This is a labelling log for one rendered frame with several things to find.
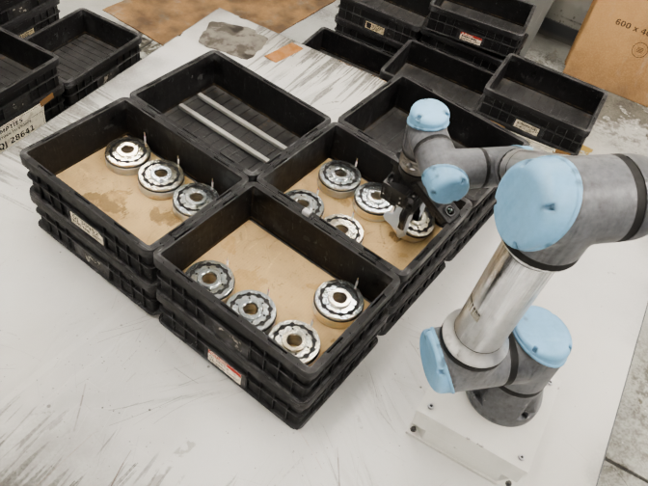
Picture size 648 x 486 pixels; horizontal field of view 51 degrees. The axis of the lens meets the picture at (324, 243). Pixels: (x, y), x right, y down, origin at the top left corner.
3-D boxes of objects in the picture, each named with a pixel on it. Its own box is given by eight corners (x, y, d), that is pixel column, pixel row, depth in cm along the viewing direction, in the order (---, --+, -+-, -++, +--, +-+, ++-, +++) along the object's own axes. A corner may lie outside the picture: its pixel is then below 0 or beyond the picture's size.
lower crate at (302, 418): (381, 342, 152) (391, 310, 143) (296, 437, 135) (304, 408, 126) (247, 248, 165) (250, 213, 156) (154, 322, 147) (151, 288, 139)
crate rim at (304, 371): (401, 285, 137) (404, 279, 135) (310, 384, 119) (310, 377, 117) (252, 186, 150) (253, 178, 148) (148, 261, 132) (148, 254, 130)
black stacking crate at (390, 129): (514, 177, 179) (530, 145, 171) (460, 237, 162) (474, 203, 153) (391, 107, 192) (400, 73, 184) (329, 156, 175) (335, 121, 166)
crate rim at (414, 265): (472, 210, 155) (475, 202, 153) (401, 285, 137) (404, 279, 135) (333, 126, 168) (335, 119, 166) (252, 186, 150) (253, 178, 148)
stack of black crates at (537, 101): (561, 180, 287) (609, 93, 253) (541, 222, 268) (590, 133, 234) (474, 141, 296) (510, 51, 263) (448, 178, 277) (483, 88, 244)
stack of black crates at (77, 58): (92, 80, 288) (81, 6, 262) (148, 108, 280) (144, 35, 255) (18, 127, 262) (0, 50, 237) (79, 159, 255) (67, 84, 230)
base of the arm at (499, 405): (544, 376, 140) (563, 351, 132) (531, 439, 130) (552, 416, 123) (474, 347, 142) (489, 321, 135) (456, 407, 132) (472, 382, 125)
